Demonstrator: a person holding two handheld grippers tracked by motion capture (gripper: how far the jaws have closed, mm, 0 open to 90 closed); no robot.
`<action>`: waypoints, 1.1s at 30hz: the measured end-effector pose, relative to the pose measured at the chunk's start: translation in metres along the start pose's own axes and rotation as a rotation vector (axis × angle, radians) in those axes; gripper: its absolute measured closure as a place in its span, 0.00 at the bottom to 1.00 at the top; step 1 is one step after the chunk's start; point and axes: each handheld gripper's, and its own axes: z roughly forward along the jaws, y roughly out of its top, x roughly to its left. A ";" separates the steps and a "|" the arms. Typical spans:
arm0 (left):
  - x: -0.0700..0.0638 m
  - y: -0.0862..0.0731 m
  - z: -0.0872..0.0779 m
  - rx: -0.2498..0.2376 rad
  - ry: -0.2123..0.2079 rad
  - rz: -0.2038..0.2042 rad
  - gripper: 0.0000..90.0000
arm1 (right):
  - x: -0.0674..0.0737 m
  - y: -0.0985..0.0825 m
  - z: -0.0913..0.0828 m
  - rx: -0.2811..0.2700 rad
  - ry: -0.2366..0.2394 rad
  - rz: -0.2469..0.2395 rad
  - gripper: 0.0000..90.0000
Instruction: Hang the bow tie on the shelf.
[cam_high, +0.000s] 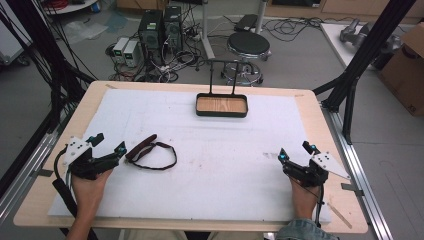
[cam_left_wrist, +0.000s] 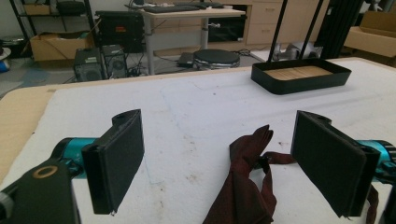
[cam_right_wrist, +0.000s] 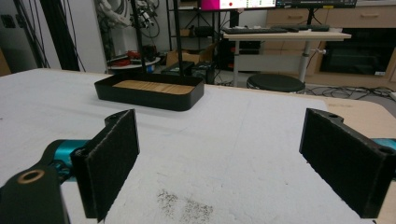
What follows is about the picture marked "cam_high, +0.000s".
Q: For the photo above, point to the black round stool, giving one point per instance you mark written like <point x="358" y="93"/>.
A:
<point x="248" y="45"/>

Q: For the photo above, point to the black metal frame stand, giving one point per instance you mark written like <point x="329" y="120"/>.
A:
<point x="43" y="50"/>
<point x="363" y="56"/>

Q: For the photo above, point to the brown cardboard box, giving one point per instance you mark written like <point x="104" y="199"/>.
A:
<point x="405" y="73"/>

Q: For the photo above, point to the black computer tower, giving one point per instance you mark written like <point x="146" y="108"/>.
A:
<point x="173" y="26"/>
<point x="150" y="33"/>

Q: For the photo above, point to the thin wooden stick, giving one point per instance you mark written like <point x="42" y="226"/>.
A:
<point x="340" y="216"/>

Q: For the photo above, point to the aluminium rail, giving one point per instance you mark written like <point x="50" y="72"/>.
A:
<point x="358" y="173"/>
<point x="20" y="180"/>

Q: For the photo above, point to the black flat box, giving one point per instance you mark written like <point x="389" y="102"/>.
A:
<point x="246" y="22"/>

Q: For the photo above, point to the grey tape piece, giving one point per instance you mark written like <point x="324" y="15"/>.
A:
<point x="45" y="172"/>
<point x="352" y="189"/>

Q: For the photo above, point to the white desk leg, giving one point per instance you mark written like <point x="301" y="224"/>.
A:
<point x="261" y="15"/>
<point x="206" y="30"/>

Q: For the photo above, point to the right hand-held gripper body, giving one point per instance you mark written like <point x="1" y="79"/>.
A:
<point x="313" y="173"/>

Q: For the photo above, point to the white power supply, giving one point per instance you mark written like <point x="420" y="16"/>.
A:
<point x="120" y="49"/>
<point x="131" y="53"/>

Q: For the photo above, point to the white foam mat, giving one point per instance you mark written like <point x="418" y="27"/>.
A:
<point x="216" y="166"/>

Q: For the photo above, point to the person's left hand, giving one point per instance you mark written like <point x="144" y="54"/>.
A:
<point x="87" y="193"/>

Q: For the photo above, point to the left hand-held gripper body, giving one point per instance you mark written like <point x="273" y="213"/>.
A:
<point x="78" y="150"/>

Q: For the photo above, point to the person's right hand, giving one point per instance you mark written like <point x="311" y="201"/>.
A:
<point x="305" y="201"/>

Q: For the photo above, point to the black stand with wooden tray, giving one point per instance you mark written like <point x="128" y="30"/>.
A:
<point x="221" y="105"/>

